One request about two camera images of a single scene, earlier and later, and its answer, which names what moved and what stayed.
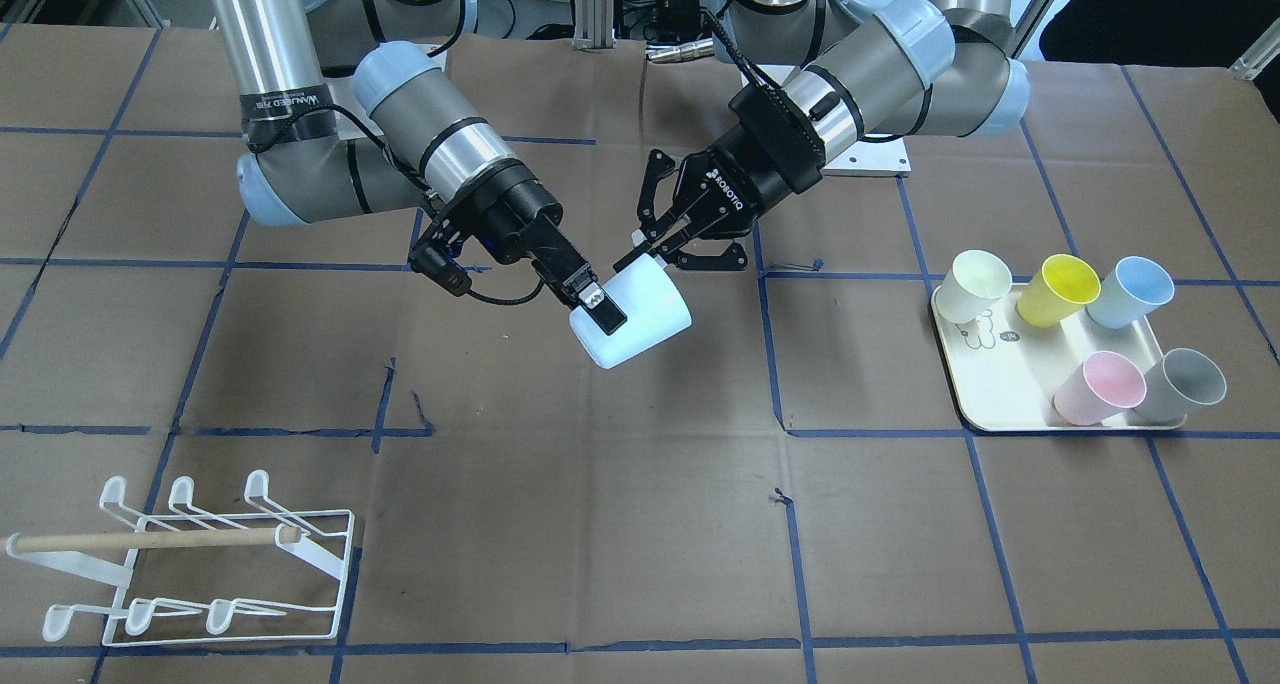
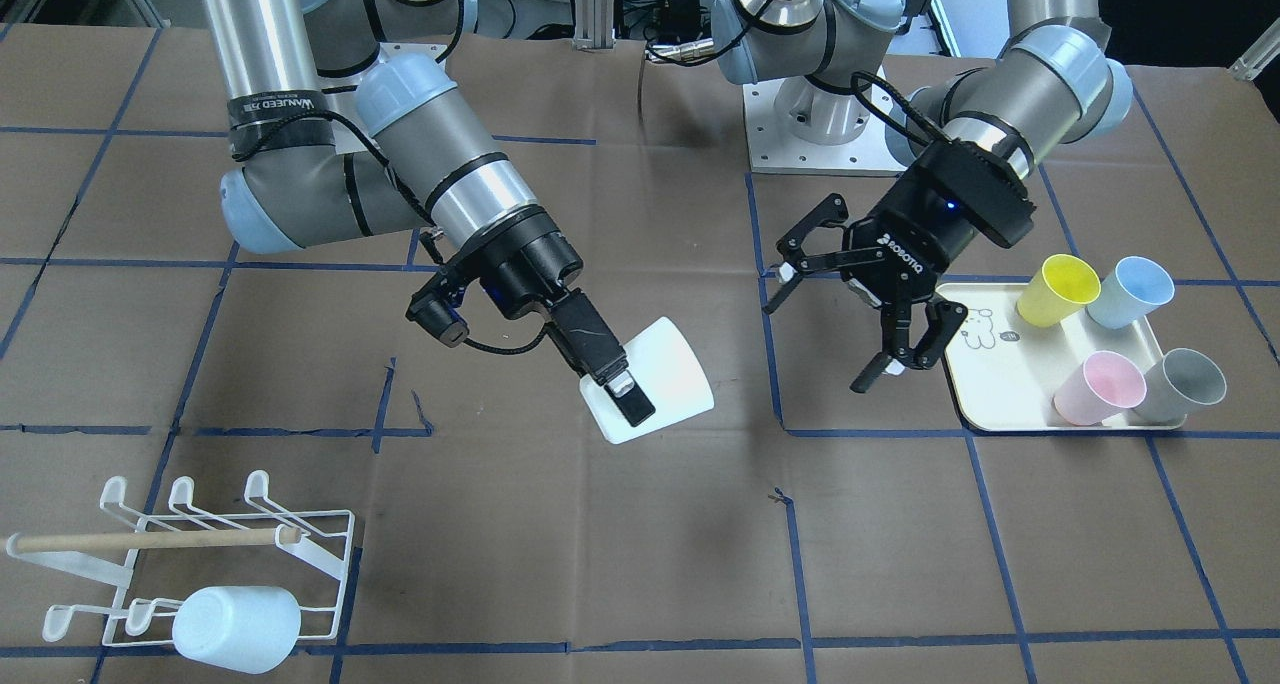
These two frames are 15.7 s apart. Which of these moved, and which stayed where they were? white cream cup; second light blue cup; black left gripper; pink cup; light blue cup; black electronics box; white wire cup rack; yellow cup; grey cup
Moved: black left gripper; light blue cup; white cream cup
Stayed: second light blue cup; white wire cup rack; yellow cup; pink cup; grey cup; black electronics box
